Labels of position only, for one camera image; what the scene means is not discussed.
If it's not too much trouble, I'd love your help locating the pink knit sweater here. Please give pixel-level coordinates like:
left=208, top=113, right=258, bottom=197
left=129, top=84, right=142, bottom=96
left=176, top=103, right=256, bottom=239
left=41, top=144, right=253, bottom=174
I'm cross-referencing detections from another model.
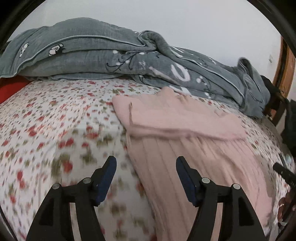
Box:
left=112, top=87, right=273, bottom=240

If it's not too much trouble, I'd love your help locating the small light blue gadget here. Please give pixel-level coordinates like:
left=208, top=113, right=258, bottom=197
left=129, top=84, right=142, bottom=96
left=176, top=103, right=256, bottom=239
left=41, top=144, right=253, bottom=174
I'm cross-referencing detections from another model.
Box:
left=285, top=154, right=292, bottom=164

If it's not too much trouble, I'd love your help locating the black puffer jacket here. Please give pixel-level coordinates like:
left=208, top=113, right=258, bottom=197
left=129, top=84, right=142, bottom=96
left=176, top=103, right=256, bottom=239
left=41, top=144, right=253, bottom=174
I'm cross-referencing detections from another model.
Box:
left=281, top=99, right=296, bottom=156

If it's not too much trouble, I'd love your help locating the black garment on chair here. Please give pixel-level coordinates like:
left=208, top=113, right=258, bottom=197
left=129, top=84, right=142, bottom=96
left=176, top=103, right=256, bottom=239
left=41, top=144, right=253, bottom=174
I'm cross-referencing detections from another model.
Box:
left=261, top=75, right=280, bottom=95

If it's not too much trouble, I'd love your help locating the floral bed sheet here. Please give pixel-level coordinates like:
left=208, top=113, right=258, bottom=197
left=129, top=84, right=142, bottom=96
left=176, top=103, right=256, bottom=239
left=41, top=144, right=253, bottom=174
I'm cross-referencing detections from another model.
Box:
left=1, top=79, right=290, bottom=240

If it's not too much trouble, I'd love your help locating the brown wooden door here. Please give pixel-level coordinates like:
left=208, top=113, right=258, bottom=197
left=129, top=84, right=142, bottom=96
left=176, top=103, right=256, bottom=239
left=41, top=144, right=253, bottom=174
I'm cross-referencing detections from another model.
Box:
left=273, top=37, right=295, bottom=97

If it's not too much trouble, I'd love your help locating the red pillow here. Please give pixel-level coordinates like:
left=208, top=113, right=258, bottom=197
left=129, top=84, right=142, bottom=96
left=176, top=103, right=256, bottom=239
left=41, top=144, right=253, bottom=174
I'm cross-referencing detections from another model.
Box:
left=0, top=75, right=30, bottom=103

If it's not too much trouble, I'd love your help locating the grey patterned quilt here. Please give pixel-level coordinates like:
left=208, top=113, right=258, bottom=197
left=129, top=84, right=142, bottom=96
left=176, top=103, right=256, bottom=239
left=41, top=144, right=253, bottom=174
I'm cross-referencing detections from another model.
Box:
left=1, top=18, right=270, bottom=118

